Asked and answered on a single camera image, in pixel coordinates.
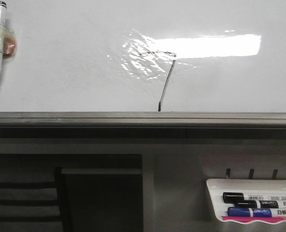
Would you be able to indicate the white marker tray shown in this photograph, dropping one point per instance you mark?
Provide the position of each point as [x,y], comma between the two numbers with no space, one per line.
[218,208]

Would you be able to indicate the middle black marker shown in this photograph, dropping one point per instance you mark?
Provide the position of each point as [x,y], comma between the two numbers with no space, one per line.
[261,204]

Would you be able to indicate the taped black whiteboard marker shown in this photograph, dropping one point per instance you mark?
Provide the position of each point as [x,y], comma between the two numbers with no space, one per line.
[8,41]

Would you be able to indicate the top black capped marker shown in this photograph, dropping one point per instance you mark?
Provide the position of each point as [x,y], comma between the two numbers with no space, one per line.
[232,197]

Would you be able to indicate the white whiteboard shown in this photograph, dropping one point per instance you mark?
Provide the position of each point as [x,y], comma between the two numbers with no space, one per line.
[131,55]

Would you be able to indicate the grey whiteboard frame ledge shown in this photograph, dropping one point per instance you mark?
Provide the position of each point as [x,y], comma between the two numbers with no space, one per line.
[143,125]

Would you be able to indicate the blue capped marker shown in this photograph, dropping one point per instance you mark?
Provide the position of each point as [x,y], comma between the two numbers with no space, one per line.
[256,212]

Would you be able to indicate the black chair backrest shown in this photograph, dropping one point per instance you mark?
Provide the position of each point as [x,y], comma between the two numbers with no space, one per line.
[34,201]

